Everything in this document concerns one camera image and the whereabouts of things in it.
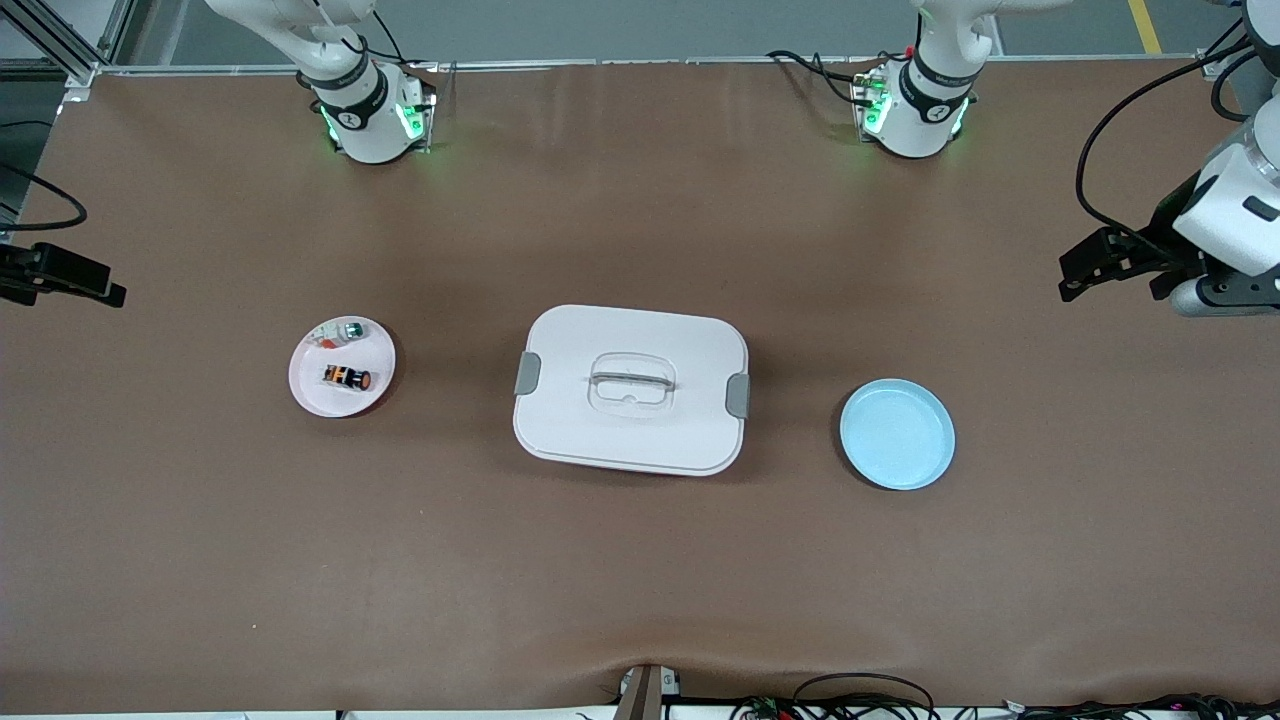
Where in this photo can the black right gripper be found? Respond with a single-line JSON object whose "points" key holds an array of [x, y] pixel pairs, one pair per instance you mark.
{"points": [[22, 271]]}

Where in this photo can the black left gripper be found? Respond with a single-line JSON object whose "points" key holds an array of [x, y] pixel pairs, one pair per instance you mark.
{"points": [[1160, 238]]}

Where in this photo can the white switch with green button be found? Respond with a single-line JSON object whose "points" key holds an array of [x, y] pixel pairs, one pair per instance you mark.
{"points": [[340, 332]]}

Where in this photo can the metal mount post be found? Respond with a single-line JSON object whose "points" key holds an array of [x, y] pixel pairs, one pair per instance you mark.
{"points": [[645, 695]]}

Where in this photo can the round pink plate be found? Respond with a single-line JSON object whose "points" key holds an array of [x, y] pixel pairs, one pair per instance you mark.
{"points": [[340, 400]]}

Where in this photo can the round light blue plate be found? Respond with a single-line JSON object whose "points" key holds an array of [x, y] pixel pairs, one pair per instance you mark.
{"points": [[897, 435]]}

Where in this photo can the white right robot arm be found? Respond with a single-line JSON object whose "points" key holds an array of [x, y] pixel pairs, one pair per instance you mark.
{"points": [[350, 90]]}

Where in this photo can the brown table cover sheet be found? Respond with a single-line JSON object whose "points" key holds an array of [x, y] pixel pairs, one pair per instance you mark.
{"points": [[640, 560]]}

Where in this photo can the black switch with orange button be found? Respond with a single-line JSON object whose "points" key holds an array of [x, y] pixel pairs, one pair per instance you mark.
{"points": [[347, 378]]}

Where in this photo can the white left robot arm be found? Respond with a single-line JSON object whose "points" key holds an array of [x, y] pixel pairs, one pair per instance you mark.
{"points": [[930, 110]]}

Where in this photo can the white lidded storage box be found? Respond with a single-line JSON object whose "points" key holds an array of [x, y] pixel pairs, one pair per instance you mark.
{"points": [[630, 420]]}

